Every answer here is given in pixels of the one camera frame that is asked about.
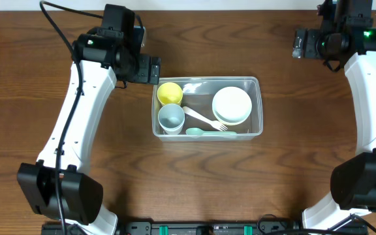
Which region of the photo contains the yellow cup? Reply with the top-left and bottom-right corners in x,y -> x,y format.
157,82 -> 183,106

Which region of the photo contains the grey cup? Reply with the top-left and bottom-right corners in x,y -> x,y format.
158,104 -> 185,135

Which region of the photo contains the mint green plastic spoon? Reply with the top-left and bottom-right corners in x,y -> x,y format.
185,128 -> 236,136

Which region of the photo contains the white bowl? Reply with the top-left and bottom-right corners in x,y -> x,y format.
211,87 -> 253,121

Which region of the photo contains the pink plastic fork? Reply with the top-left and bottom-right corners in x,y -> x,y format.
182,106 -> 228,131

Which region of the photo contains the yellow bowl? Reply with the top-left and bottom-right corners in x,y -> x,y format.
213,112 -> 249,126

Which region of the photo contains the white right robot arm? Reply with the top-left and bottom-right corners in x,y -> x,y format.
292,19 -> 376,231

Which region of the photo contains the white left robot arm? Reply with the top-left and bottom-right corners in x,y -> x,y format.
17,26 -> 161,234

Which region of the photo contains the clear plastic container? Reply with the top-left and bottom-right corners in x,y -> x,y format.
151,76 -> 264,142

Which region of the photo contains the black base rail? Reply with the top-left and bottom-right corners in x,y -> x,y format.
40,217 -> 369,235

